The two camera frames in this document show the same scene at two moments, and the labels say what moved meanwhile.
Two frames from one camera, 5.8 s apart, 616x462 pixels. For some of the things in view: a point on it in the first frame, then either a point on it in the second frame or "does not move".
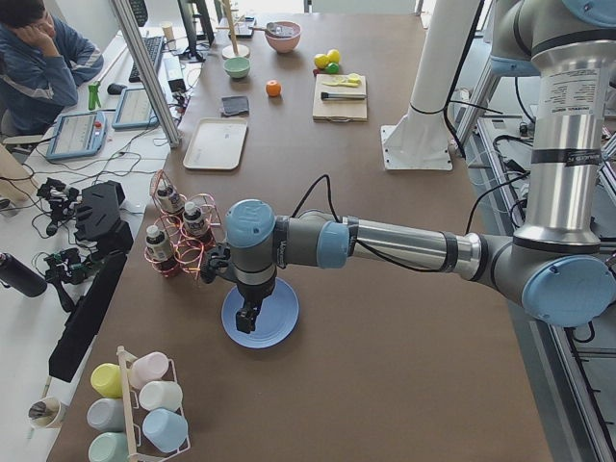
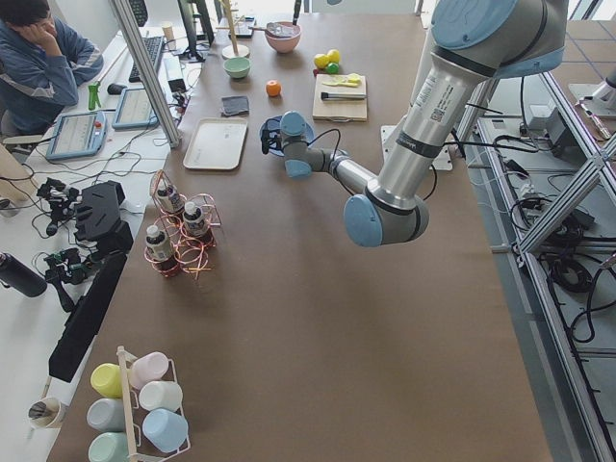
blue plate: (275, 321) → (275, 139)
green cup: (109, 447) does not move
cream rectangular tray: (217, 143) does not move
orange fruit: (272, 89) does not move
